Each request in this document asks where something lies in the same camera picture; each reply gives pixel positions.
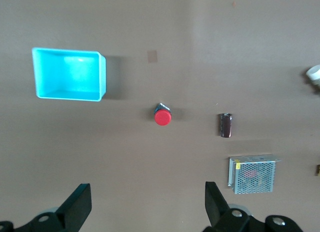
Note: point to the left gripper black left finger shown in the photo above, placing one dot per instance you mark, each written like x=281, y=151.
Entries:
x=75, y=207

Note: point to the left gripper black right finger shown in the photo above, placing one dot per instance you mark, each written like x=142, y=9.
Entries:
x=215, y=204

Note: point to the metal mesh power supply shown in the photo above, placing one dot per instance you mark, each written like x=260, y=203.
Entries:
x=253, y=175

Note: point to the dark brown cylindrical capacitor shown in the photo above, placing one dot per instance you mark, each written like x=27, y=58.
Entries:
x=225, y=125

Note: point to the red push button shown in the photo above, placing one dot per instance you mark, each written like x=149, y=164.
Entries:
x=162, y=117

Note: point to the small brass part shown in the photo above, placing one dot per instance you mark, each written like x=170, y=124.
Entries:
x=318, y=170

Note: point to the cyan plastic box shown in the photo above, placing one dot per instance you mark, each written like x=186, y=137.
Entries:
x=70, y=76

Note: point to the white round-headed part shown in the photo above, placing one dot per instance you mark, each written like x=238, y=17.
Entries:
x=314, y=74

